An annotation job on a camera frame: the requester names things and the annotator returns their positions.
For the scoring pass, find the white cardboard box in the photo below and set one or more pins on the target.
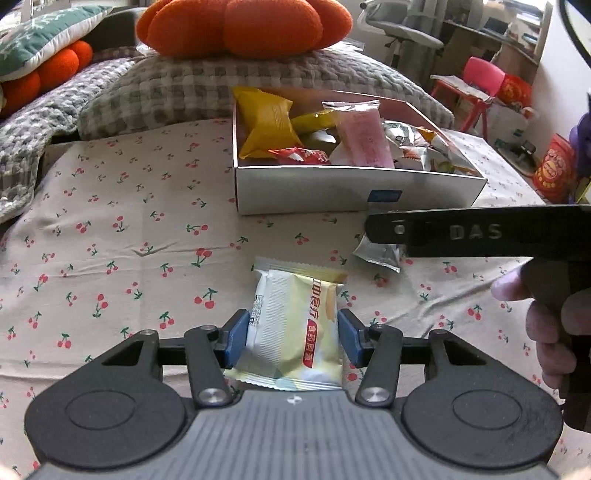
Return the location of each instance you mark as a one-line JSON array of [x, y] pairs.
[[300, 189]]

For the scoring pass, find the large orange pumpkin pillow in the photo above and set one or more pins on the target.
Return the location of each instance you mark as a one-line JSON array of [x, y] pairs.
[[240, 27]]

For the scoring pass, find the large red gift bag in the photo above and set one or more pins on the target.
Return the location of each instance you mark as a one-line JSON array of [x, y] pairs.
[[554, 170]]

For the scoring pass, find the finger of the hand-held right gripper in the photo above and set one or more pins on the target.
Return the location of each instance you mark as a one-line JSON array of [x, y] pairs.
[[388, 228]]

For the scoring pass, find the pink child chair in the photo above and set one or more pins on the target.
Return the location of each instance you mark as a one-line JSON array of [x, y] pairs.
[[482, 71]]

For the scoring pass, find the large white snack packet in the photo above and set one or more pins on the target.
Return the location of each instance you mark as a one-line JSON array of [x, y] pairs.
[[399, 131]]

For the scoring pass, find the large plain yellow packet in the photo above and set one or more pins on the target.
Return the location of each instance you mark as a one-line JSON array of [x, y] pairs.
[[268, 120]]

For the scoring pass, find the grey checkered pillow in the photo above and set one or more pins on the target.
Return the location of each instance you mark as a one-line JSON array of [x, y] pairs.
[[184, 87]]

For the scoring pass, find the red white candy packet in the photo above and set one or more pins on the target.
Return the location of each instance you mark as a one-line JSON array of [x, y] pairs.
[[411, 154], [300, 157]]

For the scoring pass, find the grey checkered blanket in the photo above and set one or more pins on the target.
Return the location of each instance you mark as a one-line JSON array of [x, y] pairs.
[[27, 134]]

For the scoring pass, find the grey office chair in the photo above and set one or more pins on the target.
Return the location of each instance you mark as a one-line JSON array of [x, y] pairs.
[[406, 32]]

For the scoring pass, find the white storage box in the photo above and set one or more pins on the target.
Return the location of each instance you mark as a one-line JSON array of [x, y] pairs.
[[503, 124]]

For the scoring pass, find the silver packet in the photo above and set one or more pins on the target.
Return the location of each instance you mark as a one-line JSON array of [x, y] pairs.
[[378, 256]]

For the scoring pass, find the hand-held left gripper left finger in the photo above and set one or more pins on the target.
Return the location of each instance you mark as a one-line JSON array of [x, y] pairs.
[[238, 339]]

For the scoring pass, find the pink snack packet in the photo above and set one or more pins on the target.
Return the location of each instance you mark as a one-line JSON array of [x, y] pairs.
[[364, 138]]

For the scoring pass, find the cherry print bed sheet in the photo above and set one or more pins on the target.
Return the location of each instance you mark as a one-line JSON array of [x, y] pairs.
[[115, 258]]

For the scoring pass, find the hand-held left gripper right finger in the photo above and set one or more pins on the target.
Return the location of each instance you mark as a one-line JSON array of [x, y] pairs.
[[349, 339]]

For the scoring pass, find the white green snack packet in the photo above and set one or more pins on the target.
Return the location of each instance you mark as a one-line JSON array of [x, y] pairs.
[[450, 161]]

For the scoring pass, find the small white orange packet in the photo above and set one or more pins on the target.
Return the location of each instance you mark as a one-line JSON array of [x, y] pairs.
[[427, 134]]

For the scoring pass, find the green patterned pillow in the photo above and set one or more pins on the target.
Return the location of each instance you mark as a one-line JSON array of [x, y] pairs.
[[41, 37]]

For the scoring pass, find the pale yellow snack packet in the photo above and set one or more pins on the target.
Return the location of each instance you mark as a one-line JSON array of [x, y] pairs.
[[286, 332]]

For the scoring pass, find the small orange pumpkin plush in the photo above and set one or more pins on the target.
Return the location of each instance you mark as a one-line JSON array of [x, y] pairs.
[[60, 64]]

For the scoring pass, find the person's right hand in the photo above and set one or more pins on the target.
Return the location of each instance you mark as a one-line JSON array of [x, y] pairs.
[[551, 337]]

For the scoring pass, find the grey sofa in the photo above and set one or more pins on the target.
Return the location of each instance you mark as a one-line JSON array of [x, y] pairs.
[[115, 27]]

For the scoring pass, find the brown desk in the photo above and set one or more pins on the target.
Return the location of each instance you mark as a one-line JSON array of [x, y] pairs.
[[512, 60]]

